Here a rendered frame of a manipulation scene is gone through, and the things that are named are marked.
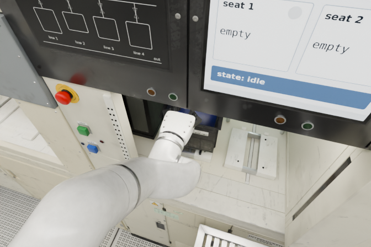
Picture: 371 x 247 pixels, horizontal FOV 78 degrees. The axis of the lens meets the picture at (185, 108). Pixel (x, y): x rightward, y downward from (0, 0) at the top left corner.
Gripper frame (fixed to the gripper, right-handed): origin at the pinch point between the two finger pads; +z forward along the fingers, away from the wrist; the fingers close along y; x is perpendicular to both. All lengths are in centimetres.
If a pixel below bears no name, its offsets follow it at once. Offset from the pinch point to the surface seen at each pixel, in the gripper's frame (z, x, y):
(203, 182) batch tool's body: -10.5, -32.2, 10.9
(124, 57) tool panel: -20.6, 32.0, -6.5
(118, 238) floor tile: -25, -119, -40
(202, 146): -0.5, -21.9, 7.1
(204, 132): -1.1, -11.2, 7.5
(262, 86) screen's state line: -20.6, 31.4, 20.3
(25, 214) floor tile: -32, -119, -114
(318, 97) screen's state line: -20.6, 31.4, 29.4
